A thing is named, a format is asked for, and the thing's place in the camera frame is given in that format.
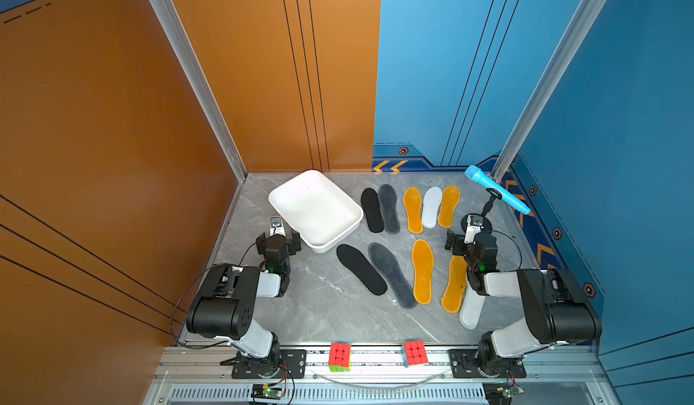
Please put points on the white insole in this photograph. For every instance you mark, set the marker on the white insole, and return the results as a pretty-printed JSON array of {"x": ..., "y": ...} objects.
[
  {"x": 430, "y": 208},
  {"x": 471, "y": 309}
]

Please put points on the yellow insole far left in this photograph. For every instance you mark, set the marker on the yellow insole far left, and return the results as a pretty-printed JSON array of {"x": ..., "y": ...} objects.
[{"x": 412, "y": 202}]

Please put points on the green circuit board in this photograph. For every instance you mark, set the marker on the green circuit board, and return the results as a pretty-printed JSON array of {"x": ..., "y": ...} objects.
[
  {"x": 497, "y": 394},
  {"x": 266, "y": 394}
]

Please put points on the white plastic storage box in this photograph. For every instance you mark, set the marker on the white plastic storage box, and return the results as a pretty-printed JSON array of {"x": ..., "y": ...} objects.
[{"x": 311, "y": 204}]

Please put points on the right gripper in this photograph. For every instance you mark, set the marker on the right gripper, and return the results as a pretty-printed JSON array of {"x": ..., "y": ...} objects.
[{"x": 451, "y": 244}]

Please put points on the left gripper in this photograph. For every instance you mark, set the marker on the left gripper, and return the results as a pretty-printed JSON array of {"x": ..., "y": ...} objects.
[{"x": 260, "y": 244}]

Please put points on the yellow insole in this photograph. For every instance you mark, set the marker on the yellow insole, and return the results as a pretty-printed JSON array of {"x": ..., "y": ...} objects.
[
  {"x": 452, "y": 298},
  {"x": 423, "y": 260},
  {"x": 412, "y": 202},
  {"x": 450, "y": 200}
]

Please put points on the left rubik cube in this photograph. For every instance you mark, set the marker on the left rubik cube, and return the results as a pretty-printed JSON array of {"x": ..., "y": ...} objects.
[{"x": 340, "y": 357}]

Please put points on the aluminium corner post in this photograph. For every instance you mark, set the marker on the aluminium corner post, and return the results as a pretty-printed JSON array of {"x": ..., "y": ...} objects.
[
  {"x": 181, "y": 44},
  {"x": 579, "y": 26}
]

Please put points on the grey felt insole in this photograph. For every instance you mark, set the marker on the grey felt insole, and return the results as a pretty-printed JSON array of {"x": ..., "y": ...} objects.
[
  {"x": 388, "y": 202},
  {"x": 387, "y": 264}
]

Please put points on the right rubik cube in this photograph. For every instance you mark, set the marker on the right rubik cube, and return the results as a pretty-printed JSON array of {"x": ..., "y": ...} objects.
[{"x": 414, "y": 353}]

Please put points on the white insole far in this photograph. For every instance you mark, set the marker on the white insole far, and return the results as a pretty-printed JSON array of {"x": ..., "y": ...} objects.
[{"x": 430, "y": 208}]

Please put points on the white insole near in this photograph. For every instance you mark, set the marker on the white insole near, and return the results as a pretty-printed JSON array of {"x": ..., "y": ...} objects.
[{"x": 471, "y": 309}]

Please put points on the yellow insole near left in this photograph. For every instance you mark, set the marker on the yellow insole near left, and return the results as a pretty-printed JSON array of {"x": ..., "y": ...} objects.
[{"x": 423, "y": 260}]

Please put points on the rubik cube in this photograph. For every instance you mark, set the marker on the rubik cube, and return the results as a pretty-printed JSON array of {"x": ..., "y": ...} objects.
[
  {"x": 414, "y": 353},
  {"x": 340, "y": 357}
]

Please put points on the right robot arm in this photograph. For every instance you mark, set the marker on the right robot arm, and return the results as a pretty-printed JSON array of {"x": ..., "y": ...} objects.
[{"x": 556, "y": 311}]

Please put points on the black insole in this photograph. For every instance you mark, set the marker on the black insole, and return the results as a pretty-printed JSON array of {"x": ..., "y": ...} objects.
[
  {"x": 372, "y": 210},
  {"x": 355, "y": 261}
]

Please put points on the left green circuit board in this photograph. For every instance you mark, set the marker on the left green circuit board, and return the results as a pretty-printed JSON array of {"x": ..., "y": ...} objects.
[{"x": 266, "y": 394}]

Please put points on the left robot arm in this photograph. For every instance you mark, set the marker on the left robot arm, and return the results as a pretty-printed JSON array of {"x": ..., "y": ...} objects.
[{"x": 223, "y": 308}]

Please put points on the yellow insole near right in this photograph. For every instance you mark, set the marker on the yellow insole near right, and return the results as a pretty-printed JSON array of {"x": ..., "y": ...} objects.
[{"x": 452, "y": 298}]

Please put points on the left aluminium corner post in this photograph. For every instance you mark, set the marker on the left aluminium corner post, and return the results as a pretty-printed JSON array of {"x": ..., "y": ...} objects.
[{"x": 181, "y": 44}]

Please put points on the yellow insole far right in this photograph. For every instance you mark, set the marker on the yellow insole far right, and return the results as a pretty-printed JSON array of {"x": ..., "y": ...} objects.
[{"x": 450, "y": 200}]

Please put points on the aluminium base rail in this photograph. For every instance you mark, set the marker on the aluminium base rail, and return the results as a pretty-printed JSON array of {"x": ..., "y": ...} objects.
[{"x": 562, "y": 375}]

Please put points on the black microphone stand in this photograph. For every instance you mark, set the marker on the black microphone stand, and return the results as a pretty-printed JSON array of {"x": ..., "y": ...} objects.
[{"x": 488, "y": 206}]

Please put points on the blue toy microphone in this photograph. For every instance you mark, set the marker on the blue toy microphone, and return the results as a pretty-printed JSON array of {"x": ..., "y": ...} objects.
[{"x": 480, "y": 177}]

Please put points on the right green circuit board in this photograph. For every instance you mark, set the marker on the right green circuit board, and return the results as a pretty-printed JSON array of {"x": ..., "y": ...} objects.
[{"x": 497, "y": 394}]

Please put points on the right aluminium corner post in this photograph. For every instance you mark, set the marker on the right aluminium corner post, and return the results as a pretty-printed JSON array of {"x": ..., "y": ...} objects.
[{"x": 579, "y": 26}]

